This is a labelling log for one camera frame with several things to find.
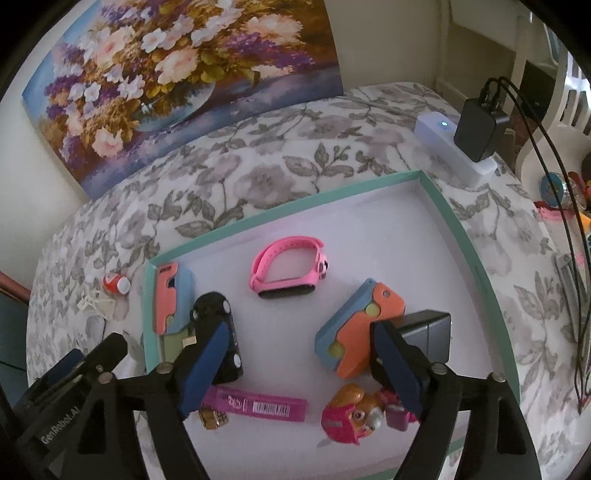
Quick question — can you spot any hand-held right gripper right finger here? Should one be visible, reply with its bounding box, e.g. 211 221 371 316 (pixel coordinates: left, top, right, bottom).
369 319 542 480

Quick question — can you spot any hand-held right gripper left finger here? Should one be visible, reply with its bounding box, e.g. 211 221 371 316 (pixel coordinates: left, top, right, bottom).
81 320 232 480

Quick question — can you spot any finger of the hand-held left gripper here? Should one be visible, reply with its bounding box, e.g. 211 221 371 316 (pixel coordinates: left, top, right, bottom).
69 332 129 393
18 348 86 407

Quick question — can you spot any black charger cube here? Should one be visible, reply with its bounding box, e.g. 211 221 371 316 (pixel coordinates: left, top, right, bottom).
394 310 452 365

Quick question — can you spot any orange and blue toy knife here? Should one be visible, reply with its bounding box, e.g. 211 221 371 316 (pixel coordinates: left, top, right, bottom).
315 278 406 380

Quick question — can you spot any black toy car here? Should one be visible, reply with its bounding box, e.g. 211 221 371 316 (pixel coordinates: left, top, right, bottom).
191 292 245 384

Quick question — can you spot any salmon and blue toy knife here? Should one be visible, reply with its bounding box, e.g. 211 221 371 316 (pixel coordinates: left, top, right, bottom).
152 262 195 365

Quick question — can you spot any pink smart watch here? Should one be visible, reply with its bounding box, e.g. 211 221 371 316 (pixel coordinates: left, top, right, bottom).
249 236 329 300

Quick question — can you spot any teal-rimmed white box tray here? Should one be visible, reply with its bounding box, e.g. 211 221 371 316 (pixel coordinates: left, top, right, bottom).
143 170 522 480

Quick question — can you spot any small magenta toy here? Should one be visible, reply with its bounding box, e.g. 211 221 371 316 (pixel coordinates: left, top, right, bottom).
385 401 419 432

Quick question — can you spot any white plastic toy piece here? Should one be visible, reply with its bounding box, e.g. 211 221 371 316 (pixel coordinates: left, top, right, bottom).
76 286 116 320

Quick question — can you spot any small gold toy car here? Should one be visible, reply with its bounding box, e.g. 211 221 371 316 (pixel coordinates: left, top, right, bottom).
198 406 230 431

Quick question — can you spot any dark blue cabinet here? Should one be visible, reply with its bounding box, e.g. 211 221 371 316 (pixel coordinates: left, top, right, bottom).
0 295 31 370

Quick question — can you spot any pink puppy toy figure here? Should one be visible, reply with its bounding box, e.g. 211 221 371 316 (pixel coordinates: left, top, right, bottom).
316 383 393 448

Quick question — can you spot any pink labelled strip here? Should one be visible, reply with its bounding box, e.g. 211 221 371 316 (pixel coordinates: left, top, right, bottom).
201 385 309 423

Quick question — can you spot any white power strip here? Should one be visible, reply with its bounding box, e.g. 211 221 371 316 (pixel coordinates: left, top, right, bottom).
414 112 498 188

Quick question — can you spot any blue round toy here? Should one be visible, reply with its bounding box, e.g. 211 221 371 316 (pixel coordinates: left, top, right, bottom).
539 172 578 206

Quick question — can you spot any black power adapter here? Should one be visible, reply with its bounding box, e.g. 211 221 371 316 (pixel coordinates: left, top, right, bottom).
454 97 510 163

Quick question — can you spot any floral painting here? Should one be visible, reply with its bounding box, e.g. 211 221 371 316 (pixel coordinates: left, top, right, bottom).
21 0 345 200

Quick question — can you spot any white chair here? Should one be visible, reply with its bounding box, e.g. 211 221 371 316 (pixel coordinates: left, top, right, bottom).
515 46 591 185

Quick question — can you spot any white wooden furniture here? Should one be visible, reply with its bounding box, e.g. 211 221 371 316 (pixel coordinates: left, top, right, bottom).
434 0 532 107

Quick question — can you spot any reddish wooden post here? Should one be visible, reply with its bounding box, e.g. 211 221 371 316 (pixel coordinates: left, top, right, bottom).
0 271 33 305

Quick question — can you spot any black cable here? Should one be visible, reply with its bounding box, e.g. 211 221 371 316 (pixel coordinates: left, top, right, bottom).
494 80 587 352
480 76 591 402

